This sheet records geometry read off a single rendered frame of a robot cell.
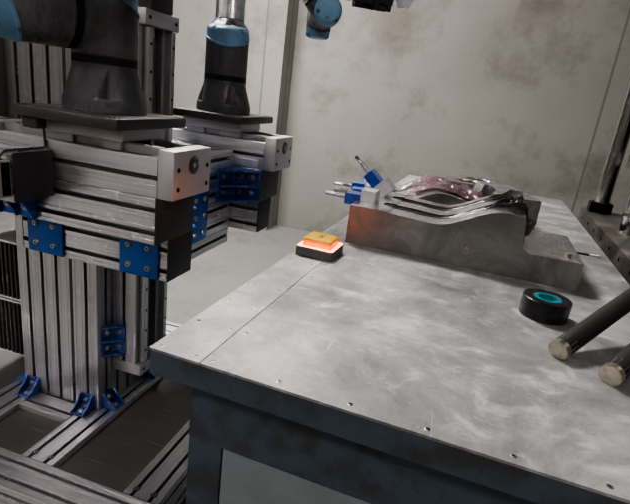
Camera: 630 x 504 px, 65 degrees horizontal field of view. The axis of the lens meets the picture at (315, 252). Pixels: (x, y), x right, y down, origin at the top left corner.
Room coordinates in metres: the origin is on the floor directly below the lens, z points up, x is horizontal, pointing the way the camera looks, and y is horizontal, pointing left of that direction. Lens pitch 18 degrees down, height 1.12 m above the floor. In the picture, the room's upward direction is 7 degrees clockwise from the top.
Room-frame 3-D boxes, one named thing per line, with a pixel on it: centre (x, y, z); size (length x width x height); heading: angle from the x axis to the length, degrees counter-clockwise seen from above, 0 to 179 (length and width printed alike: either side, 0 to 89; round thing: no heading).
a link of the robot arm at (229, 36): (1.46, 0.31, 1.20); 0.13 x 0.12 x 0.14; 11
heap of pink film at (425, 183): (1.52, -0.37, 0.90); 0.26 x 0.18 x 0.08; 90
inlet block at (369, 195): (1.19, -0.07, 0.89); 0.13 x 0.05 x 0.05; 73
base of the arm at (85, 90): (0.98, 0.44, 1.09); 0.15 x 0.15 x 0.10
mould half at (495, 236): (1.16, -0.34, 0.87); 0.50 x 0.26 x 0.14; 73
